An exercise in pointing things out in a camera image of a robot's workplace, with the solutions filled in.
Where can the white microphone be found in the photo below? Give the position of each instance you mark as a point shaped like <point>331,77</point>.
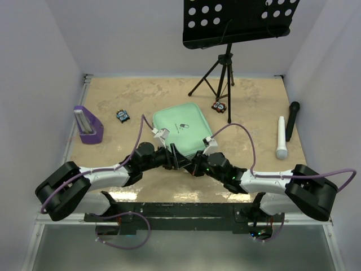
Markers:
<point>281,150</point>

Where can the purple metronome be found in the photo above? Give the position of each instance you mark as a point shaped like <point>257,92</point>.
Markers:
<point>90,128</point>

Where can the red owl toy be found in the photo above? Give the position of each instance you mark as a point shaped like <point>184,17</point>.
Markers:
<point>219,107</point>

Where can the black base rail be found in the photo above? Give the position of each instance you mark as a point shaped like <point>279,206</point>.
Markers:
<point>126,218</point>

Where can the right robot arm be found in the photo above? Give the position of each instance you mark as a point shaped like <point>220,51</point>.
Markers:
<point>296,190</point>

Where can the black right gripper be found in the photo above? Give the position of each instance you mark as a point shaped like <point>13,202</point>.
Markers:
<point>194,168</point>

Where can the mint green medicine case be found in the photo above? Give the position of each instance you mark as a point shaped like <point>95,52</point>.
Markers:
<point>187,127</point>

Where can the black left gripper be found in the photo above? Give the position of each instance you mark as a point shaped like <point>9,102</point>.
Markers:
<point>174,159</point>

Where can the black microphone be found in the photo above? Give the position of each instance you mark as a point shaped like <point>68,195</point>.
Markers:
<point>293,111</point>

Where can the blue owl toy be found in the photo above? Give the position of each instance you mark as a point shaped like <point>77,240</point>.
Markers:
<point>122,115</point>

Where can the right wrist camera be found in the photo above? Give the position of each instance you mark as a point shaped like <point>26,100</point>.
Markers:
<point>211,145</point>

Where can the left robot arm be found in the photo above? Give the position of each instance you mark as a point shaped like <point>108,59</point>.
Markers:
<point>62,192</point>

